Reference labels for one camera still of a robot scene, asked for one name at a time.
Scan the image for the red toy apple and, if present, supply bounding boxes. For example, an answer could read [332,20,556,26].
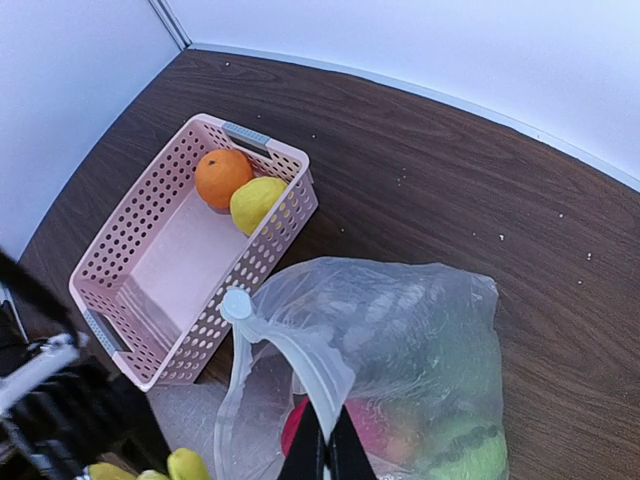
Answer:
[281,396,393,460]

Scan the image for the clear dotted zip bag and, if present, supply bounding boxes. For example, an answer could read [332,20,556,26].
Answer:
[149,256,510,480]

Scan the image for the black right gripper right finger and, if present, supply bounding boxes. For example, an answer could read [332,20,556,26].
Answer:
[328,407,375,480]

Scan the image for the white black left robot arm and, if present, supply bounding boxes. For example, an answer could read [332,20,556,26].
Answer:
[1,254,171,479]

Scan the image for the pink plastic basket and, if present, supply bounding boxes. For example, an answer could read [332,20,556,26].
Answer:
[69,114,318,391]

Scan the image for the yellow toy bananas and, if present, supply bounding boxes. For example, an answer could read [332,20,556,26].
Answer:
[84,447,214,480]

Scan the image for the orange toy fruit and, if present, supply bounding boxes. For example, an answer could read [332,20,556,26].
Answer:
[195,149,254,210]

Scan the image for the left aluminium frame post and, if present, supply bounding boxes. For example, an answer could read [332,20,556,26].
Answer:
[148,0,192,51]

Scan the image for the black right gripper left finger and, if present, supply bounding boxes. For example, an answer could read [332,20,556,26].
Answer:
[280,399,328,480]

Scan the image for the green striped toy watermelon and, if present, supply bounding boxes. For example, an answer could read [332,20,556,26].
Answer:
[416,416,508,480]

